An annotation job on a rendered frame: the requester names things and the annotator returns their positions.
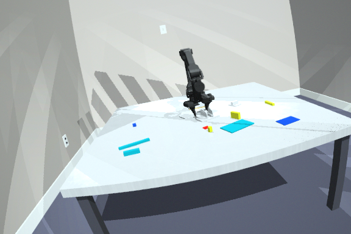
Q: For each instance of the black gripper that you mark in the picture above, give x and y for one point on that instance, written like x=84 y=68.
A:
x=190 y=104

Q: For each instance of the cyan flat plate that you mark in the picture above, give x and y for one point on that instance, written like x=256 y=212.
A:
x=236 y=126

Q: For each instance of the blue flat rectangular pad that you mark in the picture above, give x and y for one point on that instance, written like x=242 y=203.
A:
x=288 y=120

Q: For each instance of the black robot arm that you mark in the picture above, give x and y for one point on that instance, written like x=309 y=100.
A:
x=194 y=76

